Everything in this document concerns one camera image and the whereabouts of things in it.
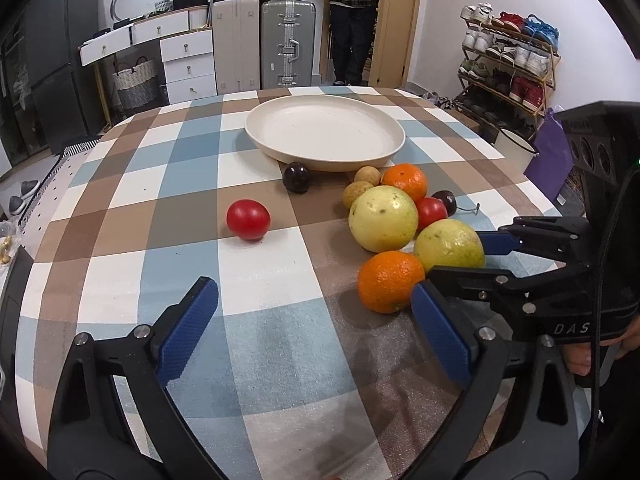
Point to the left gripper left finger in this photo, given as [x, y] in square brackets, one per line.
[89, 436]

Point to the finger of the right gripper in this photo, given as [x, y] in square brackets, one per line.
[492, 243]
[490, 284]

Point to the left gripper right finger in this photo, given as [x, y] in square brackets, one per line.
[537, 437]

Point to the yellow green guava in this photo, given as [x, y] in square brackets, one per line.
[449, 242]

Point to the dark cherry with stem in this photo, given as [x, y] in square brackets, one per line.
[449, 200]

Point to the red tomato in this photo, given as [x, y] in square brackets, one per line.
[430, 210]
[248, 219]

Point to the orange tangerine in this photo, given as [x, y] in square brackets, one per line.
[408, 178]
[386, 280]

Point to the brown longan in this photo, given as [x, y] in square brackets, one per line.
[368, 174]
[354, 191]

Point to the dark plum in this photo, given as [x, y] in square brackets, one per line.
[296, 178]

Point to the right hand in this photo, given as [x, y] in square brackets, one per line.
[578, 357]

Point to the purple bag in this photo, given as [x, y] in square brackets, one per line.
[549, 169]

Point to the white enamel pot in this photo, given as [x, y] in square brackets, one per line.
[516, 150]

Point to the shoe rack with shoes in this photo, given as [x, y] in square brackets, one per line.
[507, 71]

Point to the checkered tablecloth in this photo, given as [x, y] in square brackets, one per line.
[293, 378]

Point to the cream round plate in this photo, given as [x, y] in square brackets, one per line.
[325, 133]

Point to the wooden door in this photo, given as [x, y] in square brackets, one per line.
[394, 33]

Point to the person in plaid shirt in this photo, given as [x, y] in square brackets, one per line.
[352, 28]

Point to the black refrigerator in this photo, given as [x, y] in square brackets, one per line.
[66, 98]

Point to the silver suitcase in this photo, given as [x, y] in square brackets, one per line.
[287, 43]

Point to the woven laundry basket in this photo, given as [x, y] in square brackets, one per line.
[137, 85]

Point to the beige suitcase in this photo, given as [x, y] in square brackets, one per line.
[236, 45]

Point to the white drawer cabinet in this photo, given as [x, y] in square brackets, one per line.
[186, 50]

